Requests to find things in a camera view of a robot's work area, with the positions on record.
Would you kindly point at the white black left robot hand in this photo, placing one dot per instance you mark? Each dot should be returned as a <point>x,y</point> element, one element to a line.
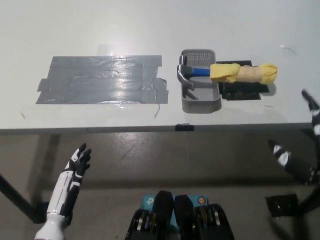
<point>67,185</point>

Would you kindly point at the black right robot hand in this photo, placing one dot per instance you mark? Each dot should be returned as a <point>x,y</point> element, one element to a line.
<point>295,167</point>

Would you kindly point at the black robot body teal tops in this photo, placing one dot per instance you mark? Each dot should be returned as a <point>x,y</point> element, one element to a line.
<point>185,220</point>

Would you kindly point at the black metal table leg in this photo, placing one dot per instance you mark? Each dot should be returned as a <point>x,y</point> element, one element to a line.
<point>17,195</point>
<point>310,200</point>

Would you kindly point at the grey plastic basket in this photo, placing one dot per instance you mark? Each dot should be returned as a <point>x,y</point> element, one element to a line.
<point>202,98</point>

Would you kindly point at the small black tape piece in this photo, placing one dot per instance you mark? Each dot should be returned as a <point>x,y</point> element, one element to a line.
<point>184,127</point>

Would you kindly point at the grey duct tape patch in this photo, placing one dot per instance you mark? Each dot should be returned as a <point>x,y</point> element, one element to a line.
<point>100,80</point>

